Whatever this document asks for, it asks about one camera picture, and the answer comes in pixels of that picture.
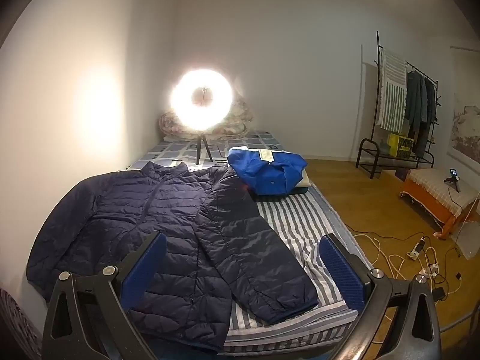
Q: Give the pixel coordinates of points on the grey-green hanging jacket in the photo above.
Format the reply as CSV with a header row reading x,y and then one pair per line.
x,y
414,97

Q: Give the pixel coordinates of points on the white power strip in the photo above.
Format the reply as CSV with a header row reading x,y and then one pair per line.
x,y
429,270

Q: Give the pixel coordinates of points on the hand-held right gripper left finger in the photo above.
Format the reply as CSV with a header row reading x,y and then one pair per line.
x,y
144,270

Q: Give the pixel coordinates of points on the blue checked bed sheet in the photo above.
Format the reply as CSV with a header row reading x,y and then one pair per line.
x,y
255,140

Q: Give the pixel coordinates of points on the yellow crate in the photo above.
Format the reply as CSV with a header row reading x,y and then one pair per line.
x,y
399,144

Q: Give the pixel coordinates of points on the black tripod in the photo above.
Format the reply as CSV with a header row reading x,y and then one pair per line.
x,y
198,150

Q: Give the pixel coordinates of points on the black clothes rack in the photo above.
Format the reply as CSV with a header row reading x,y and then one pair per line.
x,y
377,82

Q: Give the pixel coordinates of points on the green striped towel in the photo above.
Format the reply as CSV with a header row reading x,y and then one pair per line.
x,y
392,90

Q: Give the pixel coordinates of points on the cream folded cloth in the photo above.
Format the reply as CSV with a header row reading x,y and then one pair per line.
x,y
304,180

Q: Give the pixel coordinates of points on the blue jacket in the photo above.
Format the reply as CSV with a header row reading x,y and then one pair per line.
x,y
262,172

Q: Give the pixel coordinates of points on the grey power strip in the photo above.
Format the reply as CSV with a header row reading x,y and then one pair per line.
x,y
418,249

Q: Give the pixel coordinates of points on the navy puffer jacket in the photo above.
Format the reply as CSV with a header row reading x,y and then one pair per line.
x,y
168,232

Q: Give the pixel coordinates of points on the black power adapter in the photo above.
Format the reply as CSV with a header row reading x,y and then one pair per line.
x,y
438,293

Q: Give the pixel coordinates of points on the orange stool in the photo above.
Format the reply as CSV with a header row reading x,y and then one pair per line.
x,y
431,206

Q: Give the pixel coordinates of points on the cream striped cloth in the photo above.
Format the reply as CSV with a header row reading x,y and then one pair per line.
x,y
431,183

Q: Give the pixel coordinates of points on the dark hanging garment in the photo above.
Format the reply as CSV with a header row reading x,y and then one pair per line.
x,y
430,101

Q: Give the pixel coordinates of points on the grey striped bed sheet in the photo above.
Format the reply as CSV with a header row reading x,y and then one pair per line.
x,y
292,217

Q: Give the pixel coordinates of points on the wall poster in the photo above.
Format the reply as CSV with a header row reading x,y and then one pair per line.
x,y
467,120

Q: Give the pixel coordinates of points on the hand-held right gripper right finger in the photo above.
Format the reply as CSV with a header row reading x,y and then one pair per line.
x,y
343,270

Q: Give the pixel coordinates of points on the floral quilt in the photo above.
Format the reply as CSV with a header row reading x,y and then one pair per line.
x,y
240,120

